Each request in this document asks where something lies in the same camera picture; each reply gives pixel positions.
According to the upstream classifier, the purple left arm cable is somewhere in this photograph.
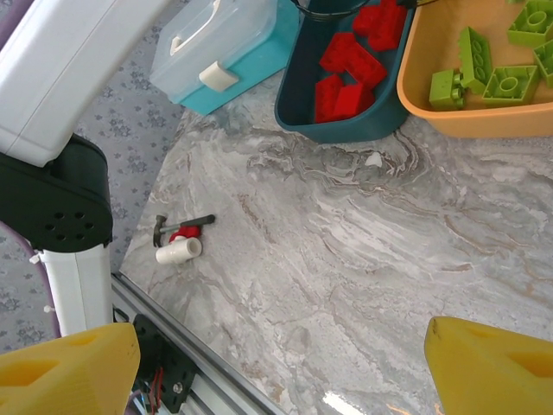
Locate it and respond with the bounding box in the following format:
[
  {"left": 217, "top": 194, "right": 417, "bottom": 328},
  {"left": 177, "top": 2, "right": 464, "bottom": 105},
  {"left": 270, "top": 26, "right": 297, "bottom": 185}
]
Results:
[{"left": 0, "top": 218, "right": 61, "bottom": 347}]

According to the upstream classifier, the white valve with red handle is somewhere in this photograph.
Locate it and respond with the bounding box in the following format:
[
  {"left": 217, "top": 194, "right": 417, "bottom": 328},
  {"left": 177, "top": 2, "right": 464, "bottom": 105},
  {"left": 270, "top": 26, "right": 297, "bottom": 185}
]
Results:
[{"left": 155, "top": 224, "right": 204, "bottom": 265}]

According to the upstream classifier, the green lego brick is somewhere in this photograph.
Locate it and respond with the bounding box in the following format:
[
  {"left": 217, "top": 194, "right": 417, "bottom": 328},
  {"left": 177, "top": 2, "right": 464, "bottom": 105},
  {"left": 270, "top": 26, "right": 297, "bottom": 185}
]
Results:
[
  {"left": 457, "top": 26, "right": 493, "bottom": 94},
  {"left": 429, "top": 68, "right": 470, "bottom": 112},
  {"left": 533, "top": 41, "right": 553, "bottom": 87},
  {"left": 507, "top": 0, "right": 553, "bottom": 48},
  {"left": 481, "top": 64, "right": 541, "bottom": 107}
]

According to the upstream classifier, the aluminium front frame rail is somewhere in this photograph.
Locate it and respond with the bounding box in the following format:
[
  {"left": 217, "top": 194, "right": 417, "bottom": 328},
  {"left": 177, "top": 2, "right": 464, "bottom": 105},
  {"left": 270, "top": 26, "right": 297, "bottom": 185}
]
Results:
[{"left": 110, "top": 271, "right": 286, "bottom": 415}]

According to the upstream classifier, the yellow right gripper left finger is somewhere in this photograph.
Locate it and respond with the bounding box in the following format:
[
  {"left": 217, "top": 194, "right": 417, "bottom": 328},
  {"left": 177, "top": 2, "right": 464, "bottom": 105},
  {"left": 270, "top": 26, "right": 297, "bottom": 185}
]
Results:
[{"left": 0, "top": 322, "right": 142, "bottom": 415}]

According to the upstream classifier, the red lego brick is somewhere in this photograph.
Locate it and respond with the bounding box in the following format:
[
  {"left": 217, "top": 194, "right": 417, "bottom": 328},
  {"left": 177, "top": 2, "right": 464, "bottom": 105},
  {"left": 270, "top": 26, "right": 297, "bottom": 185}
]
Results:
[
  {"left": 332, "top": 81, "right": 376, "bottom": 122},
  {"left": 314, "top": 73, "right": 346, "bottom": 125},
  {"left": 352, "top": 0, "right": 410, "bottom": 53},
  {"left": 319, "top": 32, "right": 388, "bottom": 90}
]

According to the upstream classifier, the thin black cable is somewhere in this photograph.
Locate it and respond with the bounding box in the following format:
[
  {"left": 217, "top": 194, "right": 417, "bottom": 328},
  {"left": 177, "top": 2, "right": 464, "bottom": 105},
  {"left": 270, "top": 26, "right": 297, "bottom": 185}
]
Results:
[{"left": 288, "top": 0, "right": 372, "bottom": 22}]

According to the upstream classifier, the light blue plastic toolbox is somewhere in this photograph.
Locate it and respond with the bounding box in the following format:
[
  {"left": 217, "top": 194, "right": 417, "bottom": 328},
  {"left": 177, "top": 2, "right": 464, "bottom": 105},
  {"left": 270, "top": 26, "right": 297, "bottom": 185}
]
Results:
[{"left": 149, "top": 0, "right": 302, "bottom": 117}]

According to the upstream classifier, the orange plastic bin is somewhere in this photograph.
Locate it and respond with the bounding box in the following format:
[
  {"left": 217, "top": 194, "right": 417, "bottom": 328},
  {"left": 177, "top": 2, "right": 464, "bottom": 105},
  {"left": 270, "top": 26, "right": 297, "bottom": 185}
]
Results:
[{"left": 396, "top": 0, "right": 553, "bottom": 139}]

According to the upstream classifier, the small toy hammer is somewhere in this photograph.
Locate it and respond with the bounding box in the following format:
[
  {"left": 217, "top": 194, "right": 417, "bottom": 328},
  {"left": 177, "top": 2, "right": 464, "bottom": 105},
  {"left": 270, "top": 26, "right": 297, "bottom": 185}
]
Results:
[{"left": 151, "top": 214, "right": 216, "bottom": 249}]

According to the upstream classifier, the dark green plastic bin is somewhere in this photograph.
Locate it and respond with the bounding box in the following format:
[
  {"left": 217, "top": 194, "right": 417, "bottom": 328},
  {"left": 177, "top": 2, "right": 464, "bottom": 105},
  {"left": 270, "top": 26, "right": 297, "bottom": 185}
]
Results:
[{"left": 275, "top": 0, "right": 418, "bottom": 144}]

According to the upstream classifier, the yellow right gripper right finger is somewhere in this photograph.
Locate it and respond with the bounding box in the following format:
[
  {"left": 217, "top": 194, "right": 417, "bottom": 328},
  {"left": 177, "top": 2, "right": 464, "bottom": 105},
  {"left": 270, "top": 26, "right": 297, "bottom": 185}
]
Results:
[{"left": 423, "top": 316, "right": 553, "bottom": 415}]

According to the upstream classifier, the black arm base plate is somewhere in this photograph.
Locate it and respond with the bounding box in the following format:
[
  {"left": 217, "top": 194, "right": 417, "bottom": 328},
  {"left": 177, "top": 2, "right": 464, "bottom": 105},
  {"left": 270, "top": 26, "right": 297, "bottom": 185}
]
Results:
[{"left": 129, "top": 314, "right": 196, "bottom": 415}]

